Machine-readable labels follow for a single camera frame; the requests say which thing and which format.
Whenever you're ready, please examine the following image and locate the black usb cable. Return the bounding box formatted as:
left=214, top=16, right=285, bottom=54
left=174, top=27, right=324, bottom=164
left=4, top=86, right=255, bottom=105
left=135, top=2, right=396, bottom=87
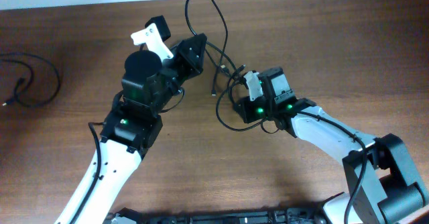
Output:
left=0, top=52, right=62, bottom=108
left=184, top=0, right=247, bottom=97

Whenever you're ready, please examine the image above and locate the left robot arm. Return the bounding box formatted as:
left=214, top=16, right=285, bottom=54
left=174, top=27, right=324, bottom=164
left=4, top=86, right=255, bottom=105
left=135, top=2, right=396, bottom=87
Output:
left=56, top=34, right=207, bottom=223

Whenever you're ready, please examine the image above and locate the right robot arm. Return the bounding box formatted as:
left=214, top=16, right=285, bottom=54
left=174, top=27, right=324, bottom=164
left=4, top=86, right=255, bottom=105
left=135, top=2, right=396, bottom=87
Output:
left=227, top=67, right=428, bottom=223

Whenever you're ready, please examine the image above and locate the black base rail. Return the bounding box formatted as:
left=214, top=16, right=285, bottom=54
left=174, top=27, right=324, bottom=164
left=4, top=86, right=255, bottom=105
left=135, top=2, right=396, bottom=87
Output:
left=103, top=206, right=330, bottom=224

